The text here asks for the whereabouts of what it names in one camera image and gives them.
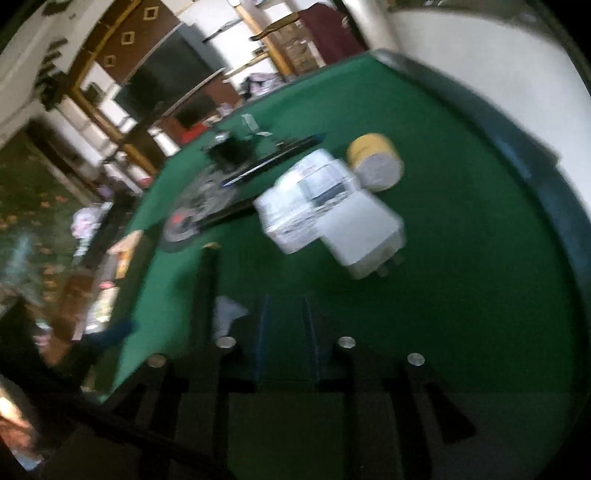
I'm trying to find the white green medicine carton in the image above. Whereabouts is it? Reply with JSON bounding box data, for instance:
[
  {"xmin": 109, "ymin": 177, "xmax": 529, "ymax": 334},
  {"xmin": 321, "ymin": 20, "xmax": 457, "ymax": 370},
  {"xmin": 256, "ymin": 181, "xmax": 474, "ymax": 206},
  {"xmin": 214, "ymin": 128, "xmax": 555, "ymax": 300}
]
[{"xmin": 254, "ymin": 149, "xmax": 361, "ymax": 255}]

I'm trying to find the white square charger block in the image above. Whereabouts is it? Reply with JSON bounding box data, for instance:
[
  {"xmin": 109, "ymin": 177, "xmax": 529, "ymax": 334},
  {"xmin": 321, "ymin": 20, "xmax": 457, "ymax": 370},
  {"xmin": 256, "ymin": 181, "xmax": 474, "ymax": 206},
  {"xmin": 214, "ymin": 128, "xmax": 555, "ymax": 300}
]
[{"xmin": 315, "ymin": 190, "xmax": 407, "ymax": 279}]

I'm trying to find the grey round weight plate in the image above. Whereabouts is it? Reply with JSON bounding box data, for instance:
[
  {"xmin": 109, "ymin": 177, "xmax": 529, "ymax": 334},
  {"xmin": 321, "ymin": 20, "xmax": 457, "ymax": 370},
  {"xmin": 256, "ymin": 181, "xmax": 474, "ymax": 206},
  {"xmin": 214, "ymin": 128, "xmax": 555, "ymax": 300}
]
[{"xmin": 159, "ymin": 165, "xmax": 256, "ymax": 252}]

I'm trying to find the black cylindrical motor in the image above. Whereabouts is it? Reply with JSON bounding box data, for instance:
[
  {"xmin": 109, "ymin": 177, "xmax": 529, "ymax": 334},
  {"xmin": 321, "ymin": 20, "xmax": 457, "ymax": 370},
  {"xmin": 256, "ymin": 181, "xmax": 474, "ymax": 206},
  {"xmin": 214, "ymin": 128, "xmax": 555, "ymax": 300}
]
[{"xmin": 204, "ymin": 131, "xmax": 253, "ymax": 173}]

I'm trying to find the black pen blue band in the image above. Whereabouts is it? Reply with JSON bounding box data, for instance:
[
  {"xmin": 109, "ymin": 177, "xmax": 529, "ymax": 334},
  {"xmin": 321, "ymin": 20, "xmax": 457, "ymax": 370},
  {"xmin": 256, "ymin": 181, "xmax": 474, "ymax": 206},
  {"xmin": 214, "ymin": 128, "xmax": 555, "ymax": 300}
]
[{"xmin": 221, "ymin": 133, "xmax": 327, "ymax": 189}]

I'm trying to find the flat cardboard tray box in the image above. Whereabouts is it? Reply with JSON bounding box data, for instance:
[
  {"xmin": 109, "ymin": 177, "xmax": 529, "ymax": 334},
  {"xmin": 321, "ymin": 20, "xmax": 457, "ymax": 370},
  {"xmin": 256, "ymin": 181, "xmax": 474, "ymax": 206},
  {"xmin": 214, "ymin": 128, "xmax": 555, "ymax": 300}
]
[{"xmin": 82, "ymin": 230, "xmax": 144, "ymax": 395}]

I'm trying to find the white red plastic bag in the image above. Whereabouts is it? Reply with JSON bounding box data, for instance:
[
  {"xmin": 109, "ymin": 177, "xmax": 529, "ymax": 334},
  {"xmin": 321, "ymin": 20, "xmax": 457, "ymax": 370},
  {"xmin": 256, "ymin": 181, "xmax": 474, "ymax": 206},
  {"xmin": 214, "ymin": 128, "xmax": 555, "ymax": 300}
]
[{"xmin": 70, "ymin": 204, "xmax": 110, "ymax": 240}]

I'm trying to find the plastic bag pile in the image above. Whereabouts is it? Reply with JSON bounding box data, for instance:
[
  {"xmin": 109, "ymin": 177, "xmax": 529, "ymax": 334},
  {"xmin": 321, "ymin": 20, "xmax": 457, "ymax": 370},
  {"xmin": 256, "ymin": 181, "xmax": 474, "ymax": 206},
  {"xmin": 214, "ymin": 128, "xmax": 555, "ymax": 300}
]
[{"xmin": 240, "ymin": 73, "xmax": 286, "ymax": 100}]

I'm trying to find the black television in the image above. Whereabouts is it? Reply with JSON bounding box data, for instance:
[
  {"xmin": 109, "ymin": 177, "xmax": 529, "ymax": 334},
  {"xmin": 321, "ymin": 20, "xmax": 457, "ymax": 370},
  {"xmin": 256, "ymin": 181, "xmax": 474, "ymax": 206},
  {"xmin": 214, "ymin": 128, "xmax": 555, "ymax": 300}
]
[{"xmin": 114, "ymin": 24, "xmax": 226, "ymax": 121}]

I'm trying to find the dark red hanging cloth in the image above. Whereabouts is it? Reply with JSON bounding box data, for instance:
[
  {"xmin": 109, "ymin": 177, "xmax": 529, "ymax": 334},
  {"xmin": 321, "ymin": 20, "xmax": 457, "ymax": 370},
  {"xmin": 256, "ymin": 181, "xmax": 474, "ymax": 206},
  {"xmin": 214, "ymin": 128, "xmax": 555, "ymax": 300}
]
[{"xmin": 298, "ymin": 3, "xmax": 366, "ymax": 65}]

